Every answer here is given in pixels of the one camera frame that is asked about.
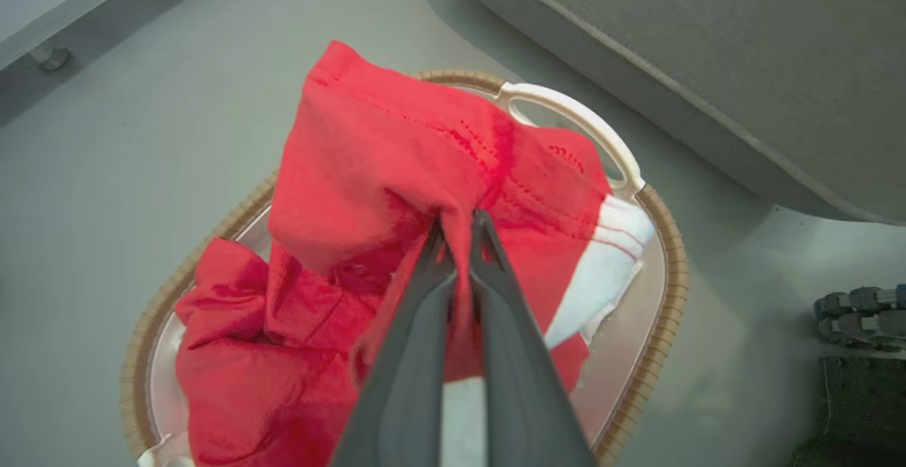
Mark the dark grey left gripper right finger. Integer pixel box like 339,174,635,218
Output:
468,209,597,467

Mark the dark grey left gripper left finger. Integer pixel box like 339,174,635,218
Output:
329,219,458,467

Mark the red garment with white stripes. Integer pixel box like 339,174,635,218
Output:
173,237,397,467

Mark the red garment with white mesh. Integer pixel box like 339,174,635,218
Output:
268,40,656,384

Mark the wicker-rimmed white laundry basket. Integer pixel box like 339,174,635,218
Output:
120,69,689,467

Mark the grey fabric seat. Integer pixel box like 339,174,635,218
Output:
442,0,906,226

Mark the omni wheel with grey rollers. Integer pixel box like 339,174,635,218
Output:
813,284,906,352

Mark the white partition panel grey frame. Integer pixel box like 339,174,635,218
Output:
0,0,178,74

